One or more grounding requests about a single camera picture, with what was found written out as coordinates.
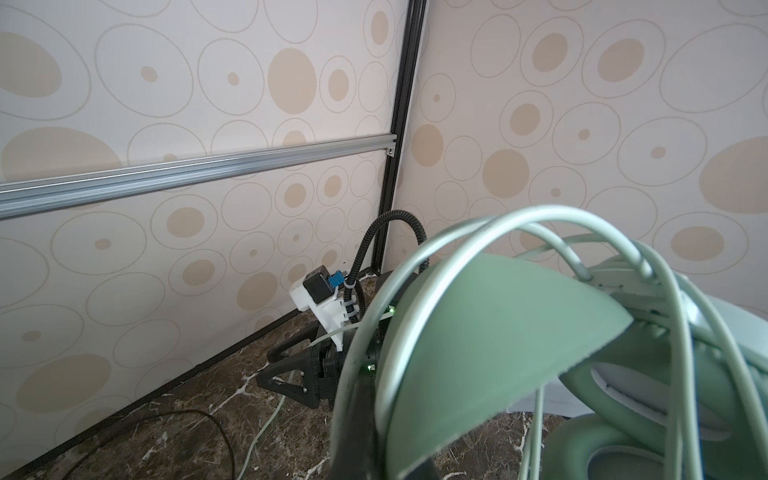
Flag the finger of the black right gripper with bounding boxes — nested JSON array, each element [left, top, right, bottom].
[[267, 323, 324, 364], [256, 347, 322, 409]]

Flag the mint green headphones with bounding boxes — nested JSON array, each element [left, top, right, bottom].
[[330, 205, 767, 479]]

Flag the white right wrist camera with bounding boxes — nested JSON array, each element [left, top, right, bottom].
[[289, 265, 352, 353]]

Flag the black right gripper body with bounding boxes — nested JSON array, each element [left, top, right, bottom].
[[319, 327, 384, 402]]

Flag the aluminium frame rail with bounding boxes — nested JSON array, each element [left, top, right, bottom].
[[1, 133, 398, 220]]

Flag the black right corner post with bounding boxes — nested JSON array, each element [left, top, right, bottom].
[[369, 0, 430, 275]]

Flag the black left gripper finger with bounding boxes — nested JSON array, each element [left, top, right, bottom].
[[328, 377, 383, 480]]

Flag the black headphone cable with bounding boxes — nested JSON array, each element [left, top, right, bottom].
[[59, 409, 238, 480]]

